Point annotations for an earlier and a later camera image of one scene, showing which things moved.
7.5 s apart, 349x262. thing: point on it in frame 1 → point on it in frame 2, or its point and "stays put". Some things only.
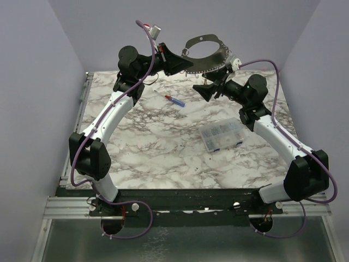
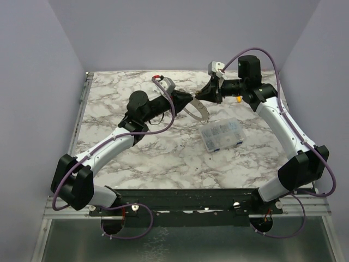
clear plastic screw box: (222, 135) stays put
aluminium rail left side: (82, 100) stays put
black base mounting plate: (179, 207) stays put
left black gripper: (170, 62) → (179, 100)
